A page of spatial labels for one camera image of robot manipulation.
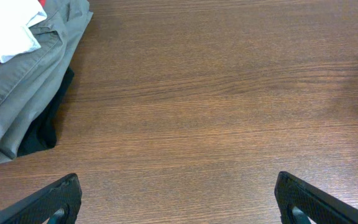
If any folded khaki grey shirt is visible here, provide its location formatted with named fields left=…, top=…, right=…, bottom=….
left=0, top=0, right=93, bottom=164

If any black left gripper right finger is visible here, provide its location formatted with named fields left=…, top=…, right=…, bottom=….
left=274, top=171, right=358, bottom=224

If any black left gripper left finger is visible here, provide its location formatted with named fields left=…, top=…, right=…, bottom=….
left=0, top=173, right=82, bottom=224

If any folded black garment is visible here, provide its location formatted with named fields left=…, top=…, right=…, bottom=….
left=17, top=67, right=75, bottom=157

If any white robot print t-shirt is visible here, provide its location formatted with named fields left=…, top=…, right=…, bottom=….
left=0, top=0, right=47, bottom=63

